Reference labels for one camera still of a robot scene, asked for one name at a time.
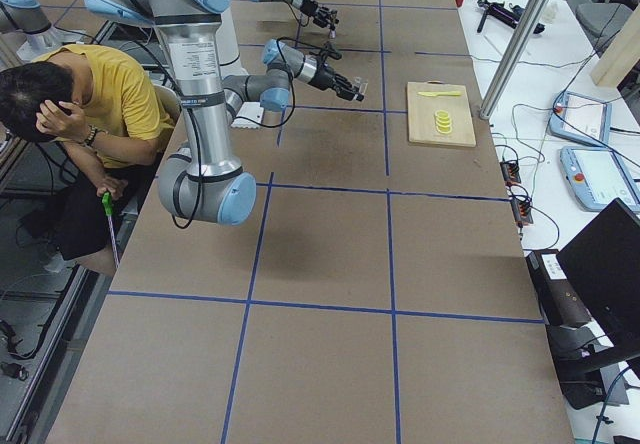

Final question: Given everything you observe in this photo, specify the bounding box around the aluminium frame post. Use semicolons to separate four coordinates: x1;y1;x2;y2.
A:
479;0;548;120

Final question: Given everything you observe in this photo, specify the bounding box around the blue teach pendant right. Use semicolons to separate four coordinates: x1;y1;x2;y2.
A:
560;146;639;213

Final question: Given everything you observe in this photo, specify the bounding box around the steel jigger measuring cup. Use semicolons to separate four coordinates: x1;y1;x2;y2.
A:
329;13;339;39

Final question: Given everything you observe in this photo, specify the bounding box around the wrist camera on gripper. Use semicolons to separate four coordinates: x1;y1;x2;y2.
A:
318;41;342;62

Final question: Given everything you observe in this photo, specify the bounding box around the small glass beaker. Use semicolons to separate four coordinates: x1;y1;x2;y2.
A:
353;76;369;101

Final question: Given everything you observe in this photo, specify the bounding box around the front lemon slice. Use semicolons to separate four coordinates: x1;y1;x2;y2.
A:
436;126;452;136

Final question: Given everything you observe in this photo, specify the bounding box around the person in yellow shirt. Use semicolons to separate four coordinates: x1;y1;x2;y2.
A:
1;44;175;276

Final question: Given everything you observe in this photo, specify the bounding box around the blue teach pendant left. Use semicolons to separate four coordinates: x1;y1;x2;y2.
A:
549;91;612;146

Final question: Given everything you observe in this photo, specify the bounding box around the bamboo cutting board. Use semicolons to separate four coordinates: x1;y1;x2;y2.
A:
406;82;476;148

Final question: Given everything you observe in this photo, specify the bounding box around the blue teach pendant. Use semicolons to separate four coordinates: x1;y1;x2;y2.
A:
549;91;612;146
560;146;639;213

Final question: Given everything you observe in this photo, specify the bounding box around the yellow plastic knife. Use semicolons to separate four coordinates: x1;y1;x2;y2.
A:
417;91;462;98

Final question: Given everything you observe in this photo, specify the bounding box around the black computer monitor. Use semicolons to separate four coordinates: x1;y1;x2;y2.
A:
557;198;639;345

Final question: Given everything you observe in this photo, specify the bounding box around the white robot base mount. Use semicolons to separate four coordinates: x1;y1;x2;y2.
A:
216;7;264;129

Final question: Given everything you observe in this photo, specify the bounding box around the wooden plank upright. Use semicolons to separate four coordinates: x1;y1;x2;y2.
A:
591;0;639;88

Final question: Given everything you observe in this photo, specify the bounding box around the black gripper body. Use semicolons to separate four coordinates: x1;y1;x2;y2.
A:
312;63;348;94
299;0;330;26

